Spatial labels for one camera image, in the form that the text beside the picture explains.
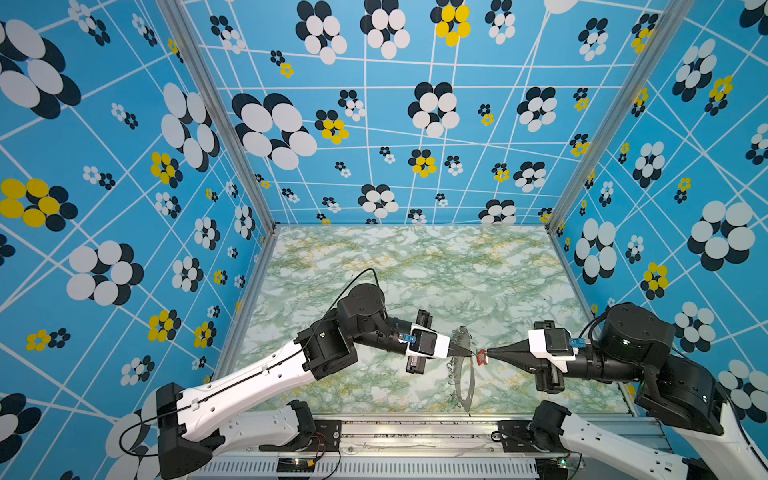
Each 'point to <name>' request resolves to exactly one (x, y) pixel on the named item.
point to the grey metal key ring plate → (461, 336)
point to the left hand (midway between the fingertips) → (469, 349)
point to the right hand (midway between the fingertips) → (491, 347)
